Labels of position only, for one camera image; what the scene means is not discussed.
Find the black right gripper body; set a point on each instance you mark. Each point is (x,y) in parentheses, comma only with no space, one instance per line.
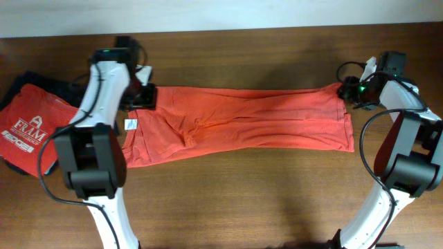
(358,92)

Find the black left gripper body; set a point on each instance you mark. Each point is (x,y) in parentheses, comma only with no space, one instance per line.
(142,97)

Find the orange McKinney Boyd soccer t-shirt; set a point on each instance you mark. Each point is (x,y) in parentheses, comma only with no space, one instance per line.
(190,122)

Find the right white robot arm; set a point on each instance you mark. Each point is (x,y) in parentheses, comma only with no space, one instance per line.
(408,163)

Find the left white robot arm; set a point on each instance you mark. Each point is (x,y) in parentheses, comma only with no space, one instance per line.
(92,162)

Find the folded dark navy garment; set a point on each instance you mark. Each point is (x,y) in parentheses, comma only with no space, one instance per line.
(71,93)

